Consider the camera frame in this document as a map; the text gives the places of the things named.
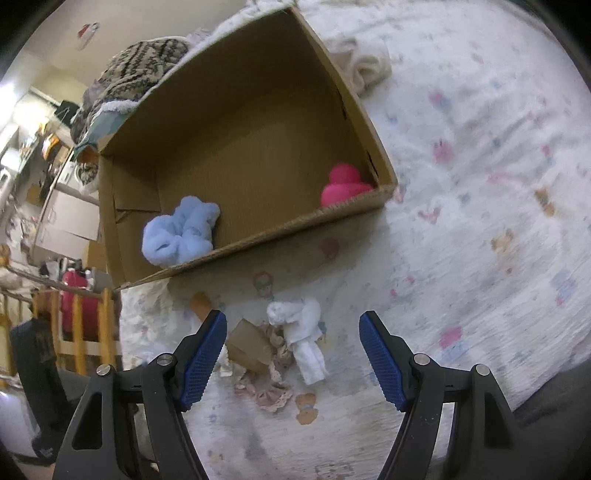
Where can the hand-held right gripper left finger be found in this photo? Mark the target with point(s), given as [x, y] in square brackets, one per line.
[203, 357]

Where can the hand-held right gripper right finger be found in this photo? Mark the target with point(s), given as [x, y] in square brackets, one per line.
[381, 357]

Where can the beige lace-trimmed cloth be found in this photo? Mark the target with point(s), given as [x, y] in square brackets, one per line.
[263, 369]

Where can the white sock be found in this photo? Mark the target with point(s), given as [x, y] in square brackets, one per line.
[300, 334]

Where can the light blue plush cloth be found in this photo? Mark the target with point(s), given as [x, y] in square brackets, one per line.
[178, 233]

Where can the pink rubber duck toy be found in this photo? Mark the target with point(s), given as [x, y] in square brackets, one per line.
[344, 184]

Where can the cardboard box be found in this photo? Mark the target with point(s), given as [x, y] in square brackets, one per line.
[244, 138]

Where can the red bag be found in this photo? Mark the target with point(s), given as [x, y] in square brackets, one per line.
[74, 300]

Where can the black chair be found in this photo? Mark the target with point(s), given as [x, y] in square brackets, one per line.
[39, 369]

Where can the printed white bed sheet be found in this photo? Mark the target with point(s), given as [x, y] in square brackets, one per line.
[461, 184]

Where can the white cabinet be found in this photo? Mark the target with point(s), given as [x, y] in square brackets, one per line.
[69, 217]

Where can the patterned knit blanket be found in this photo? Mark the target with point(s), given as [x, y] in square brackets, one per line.
[127, 78]

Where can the cream fluffy cloth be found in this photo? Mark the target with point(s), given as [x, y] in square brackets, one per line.
[369, 62]

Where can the wooden bed rail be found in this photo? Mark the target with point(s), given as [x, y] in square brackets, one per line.
[78, 318]

